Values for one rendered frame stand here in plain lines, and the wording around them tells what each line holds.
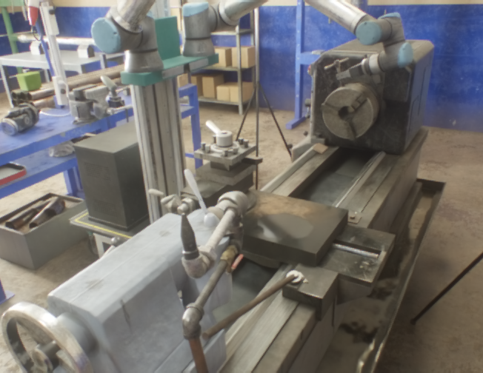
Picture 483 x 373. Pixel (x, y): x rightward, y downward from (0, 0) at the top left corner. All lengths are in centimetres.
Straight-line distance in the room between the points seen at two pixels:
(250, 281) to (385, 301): 71
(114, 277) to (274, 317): 52
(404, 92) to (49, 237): 238
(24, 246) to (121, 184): 85
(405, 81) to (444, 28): 336
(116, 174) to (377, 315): 159
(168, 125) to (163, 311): 189
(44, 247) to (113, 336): 240
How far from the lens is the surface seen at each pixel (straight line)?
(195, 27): 259
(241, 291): 156
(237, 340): 122
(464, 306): 283
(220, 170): 162
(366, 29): 191
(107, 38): 207
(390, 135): 241
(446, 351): 253
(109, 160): 265
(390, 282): 220
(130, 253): 101
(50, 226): 326
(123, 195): 271
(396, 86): 228
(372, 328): 194
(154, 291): 96
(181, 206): 148
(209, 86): 641
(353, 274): 140
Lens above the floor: 170
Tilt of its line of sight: 27 degrees down
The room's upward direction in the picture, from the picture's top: 2 degrees counter-clockwise
